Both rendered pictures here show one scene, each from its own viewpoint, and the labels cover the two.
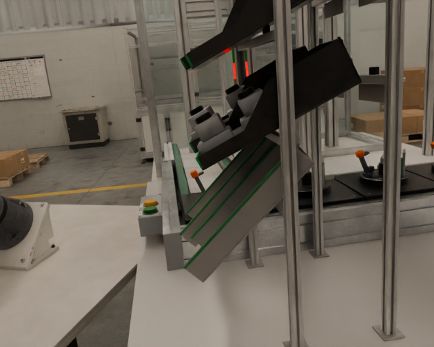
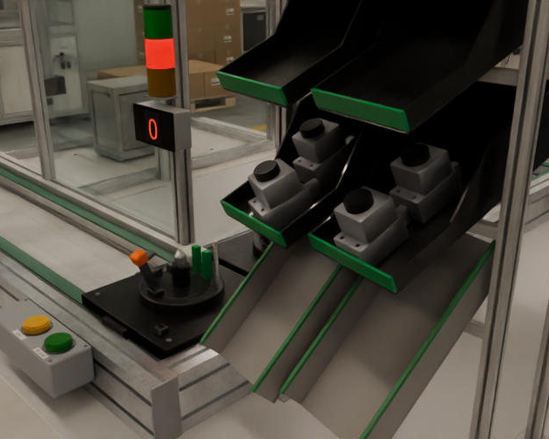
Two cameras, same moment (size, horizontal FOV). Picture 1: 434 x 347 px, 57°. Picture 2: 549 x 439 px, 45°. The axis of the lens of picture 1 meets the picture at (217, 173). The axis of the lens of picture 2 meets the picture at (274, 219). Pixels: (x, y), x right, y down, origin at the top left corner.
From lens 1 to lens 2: 0.55 m
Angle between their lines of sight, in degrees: 37
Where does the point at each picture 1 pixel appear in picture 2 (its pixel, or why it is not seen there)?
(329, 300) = (435, 419)
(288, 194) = (506, 307)
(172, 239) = (166, 394)
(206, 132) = (375, 226)
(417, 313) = not seen: hidden behind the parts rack
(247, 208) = (440, 336)
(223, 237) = (407, 388)
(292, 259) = (493, 394)
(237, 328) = not seen: outside the picture
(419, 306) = (526, 392)
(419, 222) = not seen: hidden behind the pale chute
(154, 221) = (78, 362)
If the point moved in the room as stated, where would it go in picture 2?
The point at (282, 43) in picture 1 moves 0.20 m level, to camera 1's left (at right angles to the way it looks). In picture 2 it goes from (538, 97) to (390, 129)
